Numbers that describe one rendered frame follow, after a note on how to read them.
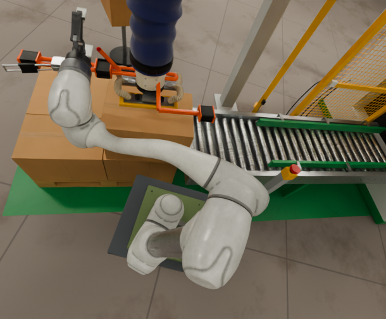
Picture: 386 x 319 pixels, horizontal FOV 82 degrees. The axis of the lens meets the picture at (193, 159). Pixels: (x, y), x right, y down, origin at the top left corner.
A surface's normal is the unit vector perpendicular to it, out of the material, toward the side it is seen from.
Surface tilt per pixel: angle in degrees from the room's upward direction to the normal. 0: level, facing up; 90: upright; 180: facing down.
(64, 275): 0
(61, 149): 0
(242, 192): 8
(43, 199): 0
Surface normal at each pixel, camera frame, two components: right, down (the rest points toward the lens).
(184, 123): 0.22, -0.47
